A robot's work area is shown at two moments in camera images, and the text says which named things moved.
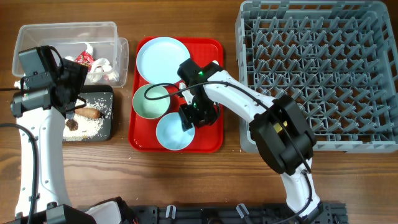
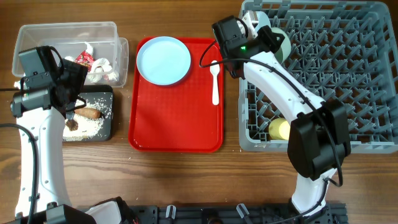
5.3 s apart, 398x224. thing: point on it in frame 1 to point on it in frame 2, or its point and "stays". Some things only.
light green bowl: (148, 109) to (284, 50)
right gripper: (186, 119) to (265, 37)
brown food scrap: (72, 124) stays
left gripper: (77, 74) stays
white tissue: (101, 72) stays
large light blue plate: (158, 59) stays
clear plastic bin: (94, 44) stays
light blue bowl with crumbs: (171, 134) to (263, 20)
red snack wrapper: (85, 58) stays
